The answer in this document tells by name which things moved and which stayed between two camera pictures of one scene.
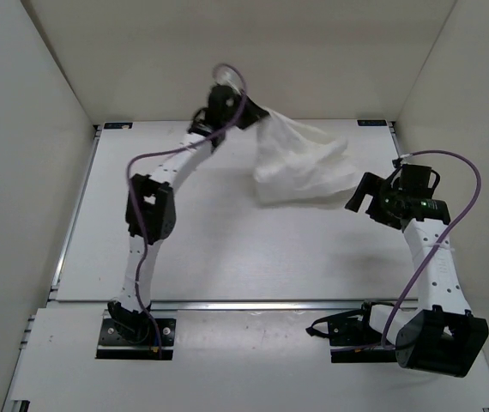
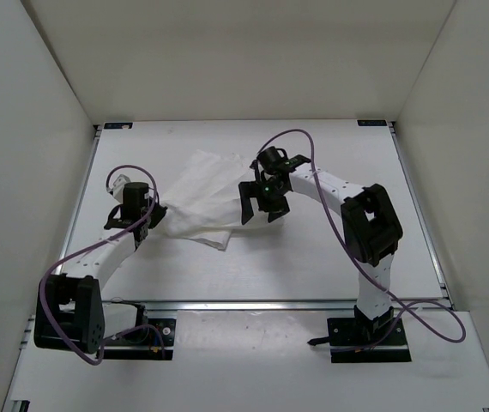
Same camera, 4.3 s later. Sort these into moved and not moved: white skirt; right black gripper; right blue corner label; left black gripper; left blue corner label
Moved: right black gripper; white skirt; left black gripper
Not moved: right blue corner label; left blue corner label
